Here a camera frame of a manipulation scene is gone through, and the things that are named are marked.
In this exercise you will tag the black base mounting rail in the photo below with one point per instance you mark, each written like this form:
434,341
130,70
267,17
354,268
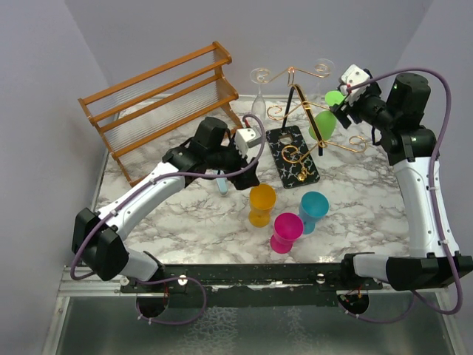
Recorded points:
264,285

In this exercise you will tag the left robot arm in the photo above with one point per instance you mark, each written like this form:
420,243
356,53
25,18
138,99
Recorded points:
99,236

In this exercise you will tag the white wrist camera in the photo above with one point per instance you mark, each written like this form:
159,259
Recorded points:
351,77
245,139

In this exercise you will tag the green plastic goblet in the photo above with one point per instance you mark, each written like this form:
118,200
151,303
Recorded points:
326,120

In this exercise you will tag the pink plastic goblet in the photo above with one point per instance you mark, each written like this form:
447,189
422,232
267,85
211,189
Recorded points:
287,229

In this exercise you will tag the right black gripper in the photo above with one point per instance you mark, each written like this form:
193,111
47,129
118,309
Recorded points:
342,111

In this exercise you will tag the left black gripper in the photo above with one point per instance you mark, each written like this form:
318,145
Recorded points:
246,179

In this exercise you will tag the light blue nail file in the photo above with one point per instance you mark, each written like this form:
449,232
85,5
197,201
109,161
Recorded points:
222,185

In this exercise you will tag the gold wire glass rack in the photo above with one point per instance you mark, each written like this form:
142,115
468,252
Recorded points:
290,152

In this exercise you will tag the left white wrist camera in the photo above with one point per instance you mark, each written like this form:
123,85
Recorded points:
245,139

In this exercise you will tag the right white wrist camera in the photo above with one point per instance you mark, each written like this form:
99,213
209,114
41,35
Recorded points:
351,77

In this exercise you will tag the blue plastic goblet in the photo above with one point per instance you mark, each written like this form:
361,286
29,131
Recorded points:
313,207

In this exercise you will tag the orange plastic goblet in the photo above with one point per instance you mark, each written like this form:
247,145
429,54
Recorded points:
262,199

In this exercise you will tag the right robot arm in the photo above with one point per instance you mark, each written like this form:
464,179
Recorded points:
434,259

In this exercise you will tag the wooden shelf rack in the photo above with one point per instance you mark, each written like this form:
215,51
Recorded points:
139,110

